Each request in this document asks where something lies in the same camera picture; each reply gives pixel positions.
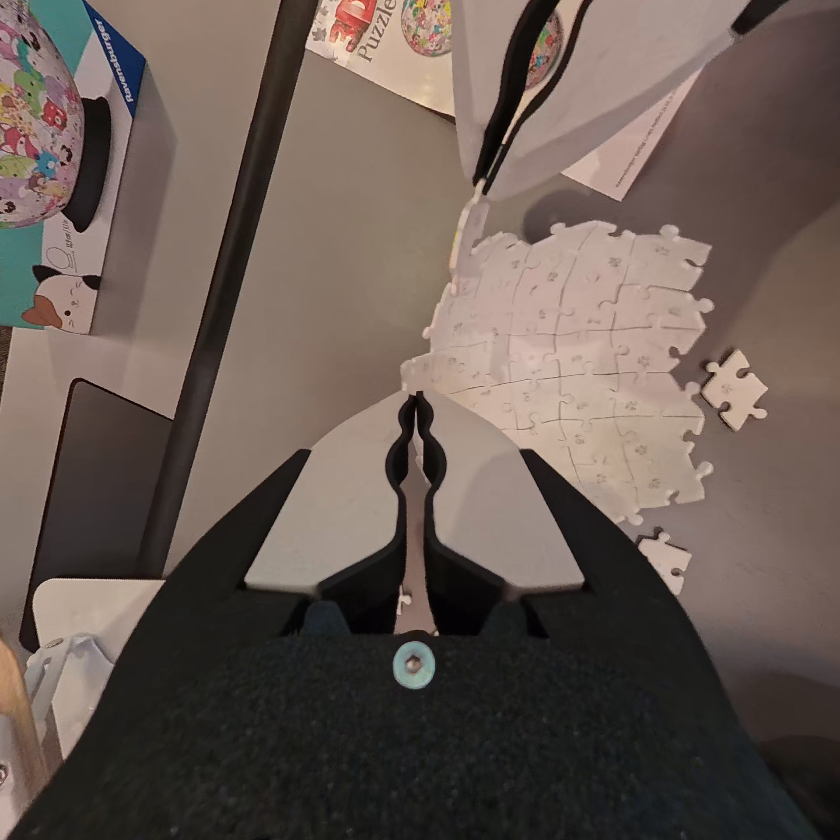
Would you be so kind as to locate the wooden document stand board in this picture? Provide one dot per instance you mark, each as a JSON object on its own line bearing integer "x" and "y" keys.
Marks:
{"x": 16, "y": 709}

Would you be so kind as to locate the scattered pile of puzzle pieces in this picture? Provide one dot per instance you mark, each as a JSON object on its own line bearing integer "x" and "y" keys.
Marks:
{"x": 663, "y": 558}

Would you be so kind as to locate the white curved jigsaw piece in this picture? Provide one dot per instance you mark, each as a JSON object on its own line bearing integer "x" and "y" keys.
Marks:
{"x": 469, "y": 236}
{"x": 735, "y": 390}

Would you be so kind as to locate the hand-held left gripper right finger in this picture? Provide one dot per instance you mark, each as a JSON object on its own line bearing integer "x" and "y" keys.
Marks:
{"x": 512, "y": 525}

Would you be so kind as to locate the printed cardboard puzzle box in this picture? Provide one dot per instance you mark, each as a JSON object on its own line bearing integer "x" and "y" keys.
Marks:
{"x": 65, "y": 197}

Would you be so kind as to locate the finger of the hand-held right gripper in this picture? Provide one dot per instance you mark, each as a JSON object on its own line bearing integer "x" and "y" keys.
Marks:
{"x": 623, "y": 65}
{"x": 479, "y": 65}

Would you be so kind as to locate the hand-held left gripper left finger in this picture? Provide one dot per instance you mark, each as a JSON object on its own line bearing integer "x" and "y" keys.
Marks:
{"x": 308, "y": 525}

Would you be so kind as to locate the half-built colourful puzzle ball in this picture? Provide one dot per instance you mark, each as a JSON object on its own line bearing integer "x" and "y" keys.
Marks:
{"x": 558, "y": 361}

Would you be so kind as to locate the white printed instruction leaflet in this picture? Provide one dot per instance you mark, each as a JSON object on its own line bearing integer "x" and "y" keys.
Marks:
{"x": 420, "y": 85}

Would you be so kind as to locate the black rounded table panel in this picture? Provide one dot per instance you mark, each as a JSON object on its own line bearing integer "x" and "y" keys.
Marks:
{"x": 98, "y": 492}

